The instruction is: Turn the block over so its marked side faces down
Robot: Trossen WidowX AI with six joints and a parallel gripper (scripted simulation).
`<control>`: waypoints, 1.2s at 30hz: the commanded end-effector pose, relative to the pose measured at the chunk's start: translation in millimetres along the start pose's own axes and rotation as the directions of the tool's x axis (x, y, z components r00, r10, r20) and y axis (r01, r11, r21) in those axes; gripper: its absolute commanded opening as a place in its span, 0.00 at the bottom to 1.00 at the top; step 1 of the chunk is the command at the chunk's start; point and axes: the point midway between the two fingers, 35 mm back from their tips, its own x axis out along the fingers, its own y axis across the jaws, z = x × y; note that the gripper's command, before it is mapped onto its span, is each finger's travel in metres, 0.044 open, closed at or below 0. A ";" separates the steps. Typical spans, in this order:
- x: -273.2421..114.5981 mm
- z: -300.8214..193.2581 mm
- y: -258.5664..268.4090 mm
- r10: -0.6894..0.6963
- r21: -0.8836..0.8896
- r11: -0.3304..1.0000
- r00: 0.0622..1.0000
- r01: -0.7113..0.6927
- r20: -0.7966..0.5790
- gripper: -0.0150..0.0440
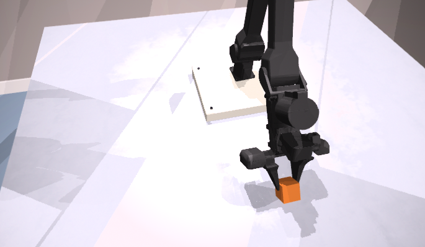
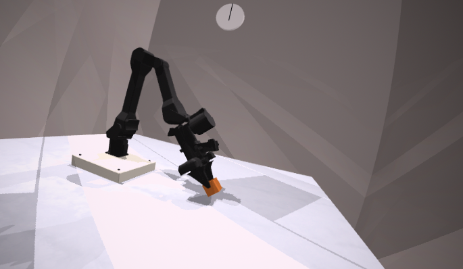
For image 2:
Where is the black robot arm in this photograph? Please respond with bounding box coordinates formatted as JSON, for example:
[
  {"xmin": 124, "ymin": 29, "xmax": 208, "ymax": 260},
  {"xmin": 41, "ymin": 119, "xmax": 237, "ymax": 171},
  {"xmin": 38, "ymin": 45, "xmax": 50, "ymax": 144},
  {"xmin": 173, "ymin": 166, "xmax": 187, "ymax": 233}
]
[{"xmin": 106, "ymin": 47, "xmax": 219, "ymax": 157}]

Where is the orange block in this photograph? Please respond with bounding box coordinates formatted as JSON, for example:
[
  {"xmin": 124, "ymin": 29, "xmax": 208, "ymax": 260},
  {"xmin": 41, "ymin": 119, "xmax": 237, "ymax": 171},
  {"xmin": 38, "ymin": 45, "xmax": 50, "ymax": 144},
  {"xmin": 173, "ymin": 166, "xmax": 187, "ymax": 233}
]
[{"xmin": 203, "ymin": 177, "xmax": 222, "ymax": 197}]

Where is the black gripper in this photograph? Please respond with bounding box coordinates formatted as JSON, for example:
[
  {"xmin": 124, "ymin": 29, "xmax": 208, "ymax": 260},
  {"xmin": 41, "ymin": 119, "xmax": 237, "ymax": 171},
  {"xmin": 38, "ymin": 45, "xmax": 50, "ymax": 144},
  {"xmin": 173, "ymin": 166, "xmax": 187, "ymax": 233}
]
[{"xmin": 178, "ymin": 138, "xmax": 216, "ymax": 188}]

